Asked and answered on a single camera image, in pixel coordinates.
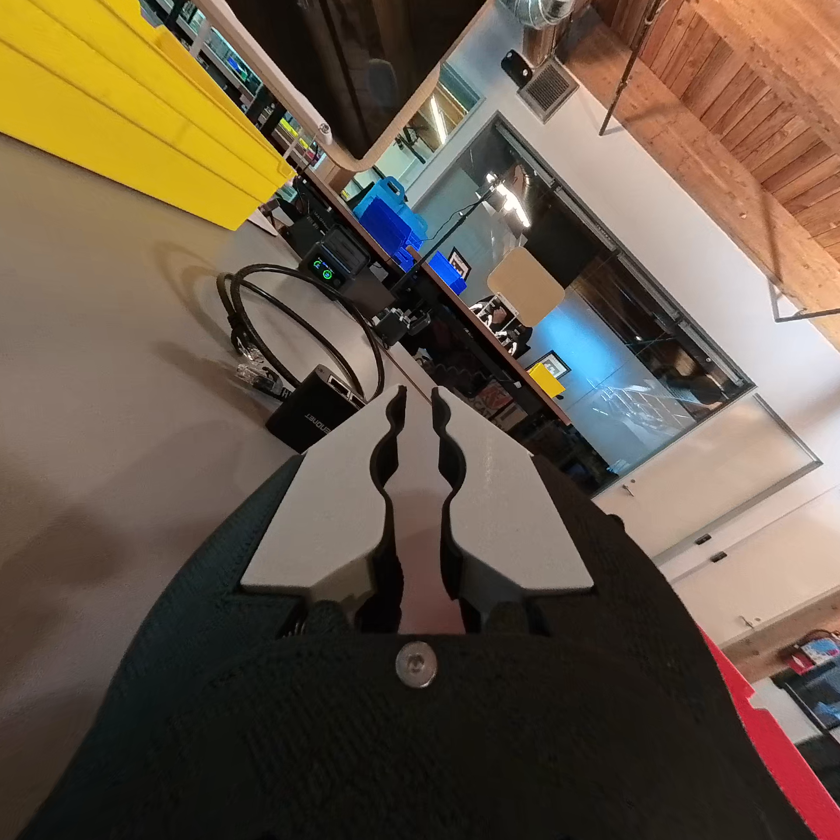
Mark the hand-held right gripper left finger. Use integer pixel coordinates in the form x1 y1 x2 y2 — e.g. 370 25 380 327
239 384 409 631

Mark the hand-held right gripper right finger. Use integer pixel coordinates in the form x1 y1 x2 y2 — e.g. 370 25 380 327
430 386 595 631

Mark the black network switch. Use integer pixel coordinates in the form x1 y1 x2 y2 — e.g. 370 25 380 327
266 364 368 455

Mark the white door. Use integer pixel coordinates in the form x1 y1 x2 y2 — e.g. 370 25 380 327
653 489 840 647
594 394 823 559

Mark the brown background desk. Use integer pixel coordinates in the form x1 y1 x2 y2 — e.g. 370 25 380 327
403 244 573 427

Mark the beige rounded panel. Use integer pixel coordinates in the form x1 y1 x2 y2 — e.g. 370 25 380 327
487 248 565 326

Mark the blue plastic bin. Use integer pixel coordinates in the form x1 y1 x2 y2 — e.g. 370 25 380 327
353 176 429 266
425 252 468 296

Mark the black power station green display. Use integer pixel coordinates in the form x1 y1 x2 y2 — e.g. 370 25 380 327
298 226 371 290

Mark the red plastic bin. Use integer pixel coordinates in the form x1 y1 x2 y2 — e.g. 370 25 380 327
699 626 840 840

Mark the metal air vent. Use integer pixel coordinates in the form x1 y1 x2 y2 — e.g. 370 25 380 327
517 58 580 122

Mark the dark wood-framed screen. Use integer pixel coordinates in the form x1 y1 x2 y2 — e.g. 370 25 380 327
141 0 494 173

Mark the yellow plastic bin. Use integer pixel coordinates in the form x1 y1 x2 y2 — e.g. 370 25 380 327
0 0 296 231

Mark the black ethernet cable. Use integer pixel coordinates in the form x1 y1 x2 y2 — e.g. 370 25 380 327
215 262 387 403

